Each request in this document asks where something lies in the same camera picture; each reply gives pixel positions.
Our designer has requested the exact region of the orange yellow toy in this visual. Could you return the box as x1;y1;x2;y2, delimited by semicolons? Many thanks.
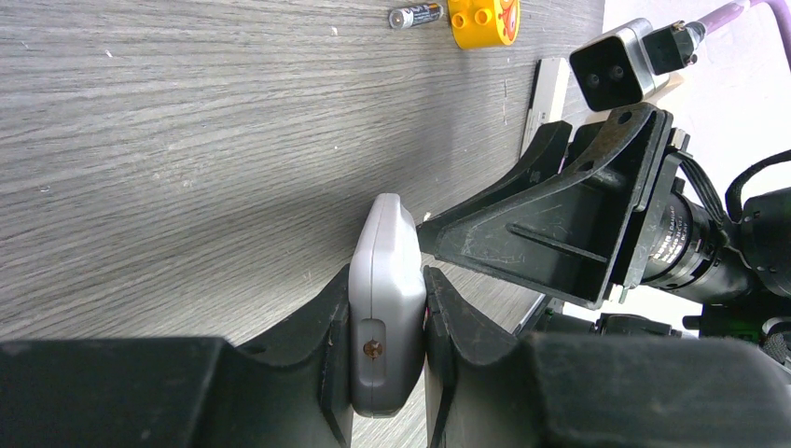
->
448;0;520;49

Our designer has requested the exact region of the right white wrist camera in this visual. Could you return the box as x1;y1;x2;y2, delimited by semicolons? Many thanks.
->
568;18;671;112

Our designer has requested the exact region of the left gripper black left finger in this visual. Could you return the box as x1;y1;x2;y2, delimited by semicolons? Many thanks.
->
1;268;354;447

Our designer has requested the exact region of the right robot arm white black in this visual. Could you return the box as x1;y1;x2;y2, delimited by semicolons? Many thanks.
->
417;103;790;365

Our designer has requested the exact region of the red black battery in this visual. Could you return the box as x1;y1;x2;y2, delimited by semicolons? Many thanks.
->
388;3;444;30

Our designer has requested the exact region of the long white remote control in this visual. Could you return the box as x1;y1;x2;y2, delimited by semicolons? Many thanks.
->
520;58;571;155

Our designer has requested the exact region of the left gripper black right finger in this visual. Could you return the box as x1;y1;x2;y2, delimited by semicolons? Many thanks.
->
423;267;790;447

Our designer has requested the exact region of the white air conditioner remote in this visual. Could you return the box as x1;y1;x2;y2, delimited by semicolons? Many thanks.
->
348;193;427;418

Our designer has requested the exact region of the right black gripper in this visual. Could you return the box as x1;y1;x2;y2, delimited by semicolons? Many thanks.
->
417;103;689;309

